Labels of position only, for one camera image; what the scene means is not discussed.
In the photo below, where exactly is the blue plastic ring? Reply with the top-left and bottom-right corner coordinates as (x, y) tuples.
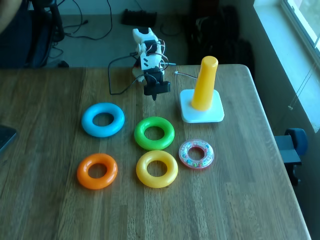
(81, 102), (126, 138)

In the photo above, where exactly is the black power strip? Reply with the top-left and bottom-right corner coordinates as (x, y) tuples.
(121, 8), (158, 27)

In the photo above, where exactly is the yellow cone white base stacker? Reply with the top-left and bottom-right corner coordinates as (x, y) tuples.
(179, 55), (225, 124)

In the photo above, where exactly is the black backpack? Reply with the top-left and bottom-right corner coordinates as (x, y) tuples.
(187, 4), (255, 75)

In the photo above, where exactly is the black office chair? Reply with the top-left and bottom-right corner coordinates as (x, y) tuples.
(26, 0), (66, 68)

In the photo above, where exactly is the person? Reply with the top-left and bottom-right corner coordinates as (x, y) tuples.
(0, 0), (33, 68)

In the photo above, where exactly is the dark flat device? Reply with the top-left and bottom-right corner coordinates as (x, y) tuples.
(0, 124), (18, 153)

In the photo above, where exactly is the black camera box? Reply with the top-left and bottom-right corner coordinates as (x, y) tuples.
(143, 80), (172, 97)

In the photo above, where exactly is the looped black floor cable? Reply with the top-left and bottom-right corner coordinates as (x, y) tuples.
(159, 21), (183, 36)

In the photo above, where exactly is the red white connector wire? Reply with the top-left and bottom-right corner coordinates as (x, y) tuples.
(174, 71), (200, 81)

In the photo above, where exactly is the black camera cable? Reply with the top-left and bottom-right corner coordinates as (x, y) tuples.
(107, 51), (146, 96)

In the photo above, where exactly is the green plastic ring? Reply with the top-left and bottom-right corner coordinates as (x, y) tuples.
(133, 116), (176, 151)

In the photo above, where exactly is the long black floor cable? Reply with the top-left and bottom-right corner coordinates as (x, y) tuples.
(63, 0), (113, 41)

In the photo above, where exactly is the clear red rattle ring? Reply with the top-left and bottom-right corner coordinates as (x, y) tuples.
(178, 139), (215, 171)

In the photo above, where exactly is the yellow plastic ring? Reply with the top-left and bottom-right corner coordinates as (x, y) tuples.
(135, 149), (179, 189)

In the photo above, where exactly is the orange plastic ring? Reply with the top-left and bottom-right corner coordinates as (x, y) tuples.
(76, 153), (119, 190)

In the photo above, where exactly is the white window frame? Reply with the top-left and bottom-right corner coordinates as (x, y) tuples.
(253, 0), (320, 132)

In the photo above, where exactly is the white blind cord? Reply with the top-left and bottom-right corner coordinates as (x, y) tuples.
(287, 54), (320, 111)

